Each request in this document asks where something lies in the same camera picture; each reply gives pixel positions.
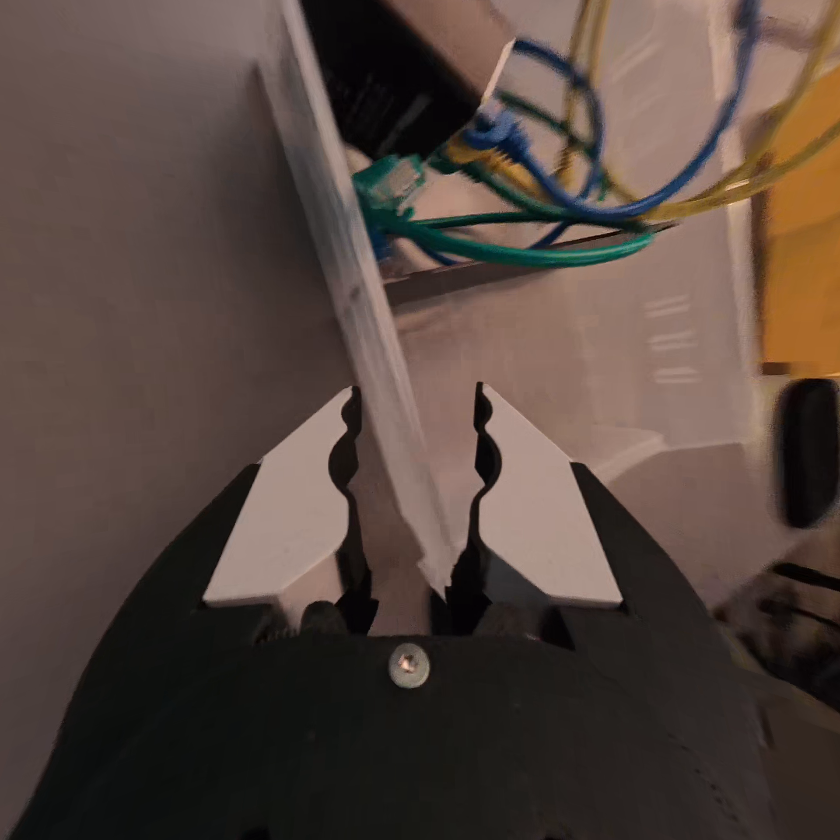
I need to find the black network switch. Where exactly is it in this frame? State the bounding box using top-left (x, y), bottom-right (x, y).
top-left (298, 0), bottom-right (517, 161)

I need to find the blue ethernet cable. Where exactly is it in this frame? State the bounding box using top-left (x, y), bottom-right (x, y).
top-left (373, 0), bottom-right (765, 270)

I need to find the yellow ethernet cable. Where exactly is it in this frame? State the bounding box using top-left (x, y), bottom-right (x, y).
top-left (443, 0), bottom-right (840, 223)

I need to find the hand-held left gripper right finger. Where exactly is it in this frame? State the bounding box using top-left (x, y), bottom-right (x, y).
top-left (445, 381), bottom-right (624, 636)

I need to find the black rounded object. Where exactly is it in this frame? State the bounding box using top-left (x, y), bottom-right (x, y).
top-left (773, 377), bottom-right (840, 531)

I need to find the clear acrylic box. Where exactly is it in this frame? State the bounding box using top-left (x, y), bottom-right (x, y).
top-left (256, 0), bottom-right (765, 595)

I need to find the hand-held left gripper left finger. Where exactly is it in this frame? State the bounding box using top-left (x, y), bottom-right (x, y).
top-left (202, 386), bottom-right (380, 636)

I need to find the green ethernet cable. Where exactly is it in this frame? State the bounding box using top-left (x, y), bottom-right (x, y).
top-left (353, 92), bottom-right (657, 269)

